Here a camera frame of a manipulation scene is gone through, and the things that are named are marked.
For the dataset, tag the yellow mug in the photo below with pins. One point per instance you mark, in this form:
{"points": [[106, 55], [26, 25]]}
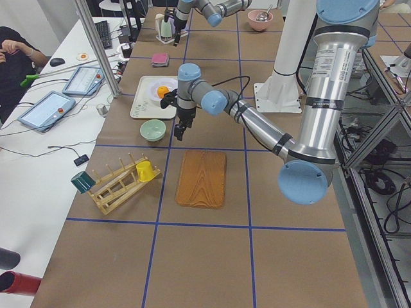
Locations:
{"points": [[145, 171]]}

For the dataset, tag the small metal can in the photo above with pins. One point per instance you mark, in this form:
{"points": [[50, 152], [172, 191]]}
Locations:
{"points": [[102, 110]]}

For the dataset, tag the black keyboard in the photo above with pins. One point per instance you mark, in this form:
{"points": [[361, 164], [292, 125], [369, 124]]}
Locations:
{"points": [[103, 32]]}

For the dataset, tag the white round plate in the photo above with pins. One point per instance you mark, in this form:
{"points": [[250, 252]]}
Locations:
{"points": [[171, 83]]}

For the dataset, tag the brown wooden tray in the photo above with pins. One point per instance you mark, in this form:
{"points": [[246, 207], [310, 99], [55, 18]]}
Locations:
{"points": [[202, 179]]}

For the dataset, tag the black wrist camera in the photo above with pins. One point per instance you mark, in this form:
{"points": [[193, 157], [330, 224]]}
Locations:
{"points": [[169, 13], [169, 99]]}

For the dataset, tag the black computer mouse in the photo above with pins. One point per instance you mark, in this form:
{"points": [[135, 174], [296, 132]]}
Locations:
{"points": [[54, 62]]}

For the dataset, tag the white cup rack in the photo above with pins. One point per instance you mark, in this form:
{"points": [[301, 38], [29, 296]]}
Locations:
{"points": [[158, 18]]}

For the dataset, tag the light green bowl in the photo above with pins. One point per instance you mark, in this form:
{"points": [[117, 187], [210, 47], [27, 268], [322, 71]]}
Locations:
{"points": [[153, 130]]}

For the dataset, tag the purple cup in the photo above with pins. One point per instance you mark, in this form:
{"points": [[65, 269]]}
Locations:
{"points": [[171, 20]]}

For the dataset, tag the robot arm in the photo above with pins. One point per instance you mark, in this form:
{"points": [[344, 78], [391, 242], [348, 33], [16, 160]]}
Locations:
{"points": [[213, 13], [340, 29]]}

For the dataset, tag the pink sponge cloth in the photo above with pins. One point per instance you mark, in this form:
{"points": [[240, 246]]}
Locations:
{"points": [[160, 60]]}

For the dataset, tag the red cylinder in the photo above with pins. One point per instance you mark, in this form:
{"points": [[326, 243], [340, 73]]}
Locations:
{"points": [[19, 284]]}

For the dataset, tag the near teach pendant tablet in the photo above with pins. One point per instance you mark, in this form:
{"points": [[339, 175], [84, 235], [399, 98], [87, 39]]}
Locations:
{"points": [[47, 111]]}

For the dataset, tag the cream bear tray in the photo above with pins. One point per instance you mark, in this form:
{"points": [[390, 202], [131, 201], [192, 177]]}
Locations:
{"points": [[145, 108]]}

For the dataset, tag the seated person black shirt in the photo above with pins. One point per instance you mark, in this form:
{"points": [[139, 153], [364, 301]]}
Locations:
{"points": [[18, 59]]}

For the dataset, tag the teach pendant tablet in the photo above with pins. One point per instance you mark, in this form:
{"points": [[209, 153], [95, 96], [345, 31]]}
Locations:
{"points": [[47, 111], [85, 81]]}

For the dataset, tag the pink bowl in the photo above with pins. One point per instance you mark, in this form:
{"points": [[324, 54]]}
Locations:
{"points": [[256, 22]]}

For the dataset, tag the black small device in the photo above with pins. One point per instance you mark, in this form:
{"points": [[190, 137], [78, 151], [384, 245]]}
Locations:
{"points": [[81, 160]]}

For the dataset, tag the orange fruit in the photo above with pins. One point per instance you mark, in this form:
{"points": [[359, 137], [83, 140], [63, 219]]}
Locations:
{"points": [[162, 91]]}

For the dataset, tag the wooden mug drying rack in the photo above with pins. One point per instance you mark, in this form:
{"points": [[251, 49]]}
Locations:
{"points": [[118, 185]]}

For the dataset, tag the aluminium frame post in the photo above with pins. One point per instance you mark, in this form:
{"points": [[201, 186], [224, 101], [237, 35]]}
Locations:
{"points": [[95, 42]]}

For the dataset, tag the metal scoop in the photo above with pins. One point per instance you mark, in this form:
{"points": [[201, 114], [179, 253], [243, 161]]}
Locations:
{"points": [[264, 15]]}

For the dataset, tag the green cup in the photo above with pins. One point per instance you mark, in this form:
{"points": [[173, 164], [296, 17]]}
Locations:
{"points": [[166, 30]]}

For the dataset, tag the dark green mug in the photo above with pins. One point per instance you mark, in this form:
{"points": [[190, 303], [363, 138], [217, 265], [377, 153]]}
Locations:
{"points": [[83, 182]]}

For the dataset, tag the far teach pendant tablet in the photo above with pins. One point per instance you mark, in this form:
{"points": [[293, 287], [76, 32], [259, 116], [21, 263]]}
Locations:
{"points": [[85, 81]]}

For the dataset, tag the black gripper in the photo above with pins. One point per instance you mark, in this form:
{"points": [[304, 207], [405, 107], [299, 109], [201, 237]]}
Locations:
{"points": [[177, 25], [187, 115]]}

